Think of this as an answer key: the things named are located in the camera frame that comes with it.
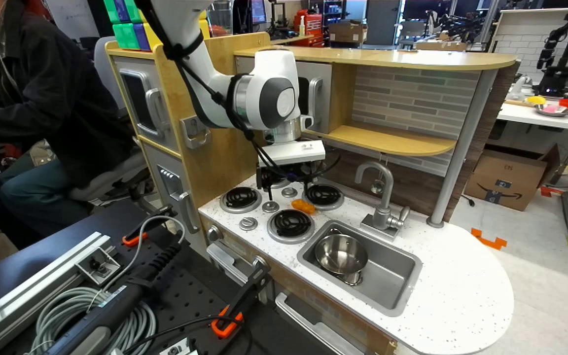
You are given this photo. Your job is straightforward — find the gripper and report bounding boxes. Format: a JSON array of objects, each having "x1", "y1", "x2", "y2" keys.
[{"x1": 256, "y1": 163, "x2": 322, "y2": 202}]

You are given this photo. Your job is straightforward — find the orange object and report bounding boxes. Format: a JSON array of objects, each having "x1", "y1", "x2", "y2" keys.
[{"x1": 291, "y1": 198, "x2": 317, "y2": 215}]

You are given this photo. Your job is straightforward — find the steel pot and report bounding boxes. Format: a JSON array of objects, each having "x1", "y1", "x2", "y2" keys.
[{"x1": 314, "y1": 233, "x2": 369, "y2": 287}]

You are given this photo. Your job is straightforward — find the grey toy sink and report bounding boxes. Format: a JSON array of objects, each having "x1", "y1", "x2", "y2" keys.
[{"x1": 297, "y1": 219, "x2": 423, "y2": 318}]

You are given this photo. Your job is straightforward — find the silver toy tap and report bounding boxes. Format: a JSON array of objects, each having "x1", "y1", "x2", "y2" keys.
[{"x1": 354, "y1": 161, "x2": 411, "y2": 242}]

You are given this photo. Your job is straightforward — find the grey toy phone holder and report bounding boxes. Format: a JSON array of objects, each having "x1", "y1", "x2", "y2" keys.
[{"x1": 180, "y1": 115, "x2": 212, "y2": 150}]

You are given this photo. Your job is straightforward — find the grey cabinet door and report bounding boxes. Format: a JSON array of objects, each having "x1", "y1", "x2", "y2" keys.
[{"x1": 295, "y1": 61, "x2": 333, "y2": 135}]

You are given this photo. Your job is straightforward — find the grey fridge door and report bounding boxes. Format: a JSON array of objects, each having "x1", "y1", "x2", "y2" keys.
[{"x1": 142, "y1": 142, "x2": 202, "y2": 247}]

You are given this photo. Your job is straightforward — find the black orange bar clamp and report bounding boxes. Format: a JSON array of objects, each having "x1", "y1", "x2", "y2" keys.
[
  {"x1": 121, "y1": 204, "x2": 178, "y2": 248},
  {"x1": 210, "y1": 255, "x2": 271, "y2": 340}
]

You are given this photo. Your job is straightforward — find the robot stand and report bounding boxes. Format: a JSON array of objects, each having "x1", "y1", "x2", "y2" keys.
[{"x1": 0, "y1": 199, "x2": 344, "y2": 355}]

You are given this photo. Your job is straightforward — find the wooden toy kitchen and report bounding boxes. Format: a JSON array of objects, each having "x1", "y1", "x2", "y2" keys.
[{"x1": 104, "y1": 32, "x2": 520, "y2": 355}]

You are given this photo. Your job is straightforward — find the red cabinet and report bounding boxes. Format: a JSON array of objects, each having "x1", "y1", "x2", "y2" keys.
[{"x1": 292, "y1": 9, "x2": 325, "y2": 48}]

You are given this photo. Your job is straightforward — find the brown cardboard box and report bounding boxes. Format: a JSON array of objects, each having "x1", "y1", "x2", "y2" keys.
[{"x1": 328, "y1": 20, "x2": 367, "y2": 45}]

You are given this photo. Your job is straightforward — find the toy microwave door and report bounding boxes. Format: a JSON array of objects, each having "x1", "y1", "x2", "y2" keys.
[{"x1": 118, "y1": 68, "x2": 172, "y2": 140}]

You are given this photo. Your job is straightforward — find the grey office chair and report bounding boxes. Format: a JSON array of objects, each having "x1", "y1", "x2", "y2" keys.
[{"x1": 69, "y1": 36, "x2": 157, "y2": 204}]

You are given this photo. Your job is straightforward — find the orange floor marker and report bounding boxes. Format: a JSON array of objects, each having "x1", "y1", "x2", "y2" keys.
[{"x1": 470, "y1": 227, "x2": 508, "y2": 250}]

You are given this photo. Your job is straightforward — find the stack of coloured blocks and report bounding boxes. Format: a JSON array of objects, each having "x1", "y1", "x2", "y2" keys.
[{"x1": 103, "y1": 0, "x2": 211, "y2": 52}]

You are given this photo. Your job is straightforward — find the white desk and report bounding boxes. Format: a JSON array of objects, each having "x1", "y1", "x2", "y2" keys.
[{"x1": 495, "y1": 99, "x2": 568, "y2": 249}]

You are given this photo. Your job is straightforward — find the person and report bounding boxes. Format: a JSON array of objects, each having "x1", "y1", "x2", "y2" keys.
[{"x1": 0, "y1": 0, "x2": 138, "y2": 242}]

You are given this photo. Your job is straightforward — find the white tiled toy kitchen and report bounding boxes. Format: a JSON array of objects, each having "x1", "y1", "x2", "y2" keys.
[{"x1": 489, "y1": 6, "x2": 568, "y2": 85}]

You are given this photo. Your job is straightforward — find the bowl of toy food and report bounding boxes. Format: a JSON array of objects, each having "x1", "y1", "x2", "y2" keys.
[{"x1": 534, "y1": 103, "x2": 568, "y2": 118}]

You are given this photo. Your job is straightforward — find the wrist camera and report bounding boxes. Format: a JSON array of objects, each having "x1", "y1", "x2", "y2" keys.
[{"x1": 258, "y1": 140, "x2": 326, "y2": 167}]

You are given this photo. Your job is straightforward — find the cabinet door handle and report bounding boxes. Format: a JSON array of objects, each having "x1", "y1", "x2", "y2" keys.
[{"x1": 308, "y1": 77, "x2": 323, "y2": 127}]

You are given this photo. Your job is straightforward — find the oven door handle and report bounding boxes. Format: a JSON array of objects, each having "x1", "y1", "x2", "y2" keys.
[{"x1": 207, "y1": 242, "x2": 270, "y2": 287}]

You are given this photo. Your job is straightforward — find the fridge door handle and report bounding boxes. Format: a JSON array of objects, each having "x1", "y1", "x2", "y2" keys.
[{"x1": 178, "y1": 191, "x2": 200, "y2": 234}]

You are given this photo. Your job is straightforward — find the silver drawer handle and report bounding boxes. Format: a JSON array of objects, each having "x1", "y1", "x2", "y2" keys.
[{"x1": 275, "y1": 292, "x2": 366, "y2": 355}]

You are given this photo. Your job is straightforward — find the microwave door handle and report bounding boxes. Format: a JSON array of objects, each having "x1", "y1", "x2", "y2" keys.
[{"x1": 145, "y1": 88, "x2": 168, "y2": 135}]

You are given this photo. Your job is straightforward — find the coil of grey cable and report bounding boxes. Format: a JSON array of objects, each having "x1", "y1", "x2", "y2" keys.
[{"x1": 27, "y1": 286, "x2": 158, "y2": 355}]

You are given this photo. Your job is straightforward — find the aluminium profile rail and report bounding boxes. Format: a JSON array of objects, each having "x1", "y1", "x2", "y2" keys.
[{"x1": 0, "y1": 231, "x2": 122, "y2": 355}]

